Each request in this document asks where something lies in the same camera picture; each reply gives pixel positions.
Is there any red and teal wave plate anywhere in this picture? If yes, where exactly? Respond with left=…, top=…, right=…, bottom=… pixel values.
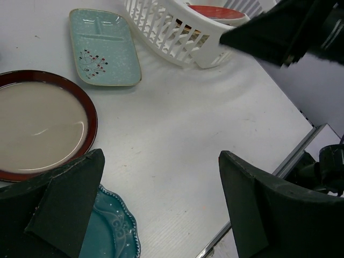
left=188, top=5, right=249, bottom=26

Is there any orange woven round plate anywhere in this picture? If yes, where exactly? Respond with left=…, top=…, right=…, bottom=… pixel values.
left=176, top=19, right=209, bottom=42

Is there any light blue rectangular plate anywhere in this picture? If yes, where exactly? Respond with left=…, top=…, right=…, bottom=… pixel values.
left=69, top=9, right=142, bottom=87

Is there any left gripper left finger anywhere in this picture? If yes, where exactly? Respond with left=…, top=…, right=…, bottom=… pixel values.
left=1, top=149, right=105, bottom=257

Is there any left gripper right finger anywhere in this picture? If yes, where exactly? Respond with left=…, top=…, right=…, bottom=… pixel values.
left=219, top=150, right=343, bottom=257

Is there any beige plate with maroon rim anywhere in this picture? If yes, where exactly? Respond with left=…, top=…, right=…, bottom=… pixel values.
left=1, top=70, right=98, bottom=182

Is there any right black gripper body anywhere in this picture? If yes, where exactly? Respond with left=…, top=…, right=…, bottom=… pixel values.
left=298, top=1, right=343, bottom=65

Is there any teal scalloped round plate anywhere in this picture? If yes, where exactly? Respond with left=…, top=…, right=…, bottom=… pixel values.
left=79, top=185, right=141, bottom=258

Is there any white plastic dish bin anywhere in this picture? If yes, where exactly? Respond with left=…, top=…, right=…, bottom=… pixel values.
left=124, top=1, right=276, bottom=69

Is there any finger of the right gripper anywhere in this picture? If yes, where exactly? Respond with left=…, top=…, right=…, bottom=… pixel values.
left=219, top=1, right=317, bottom=67

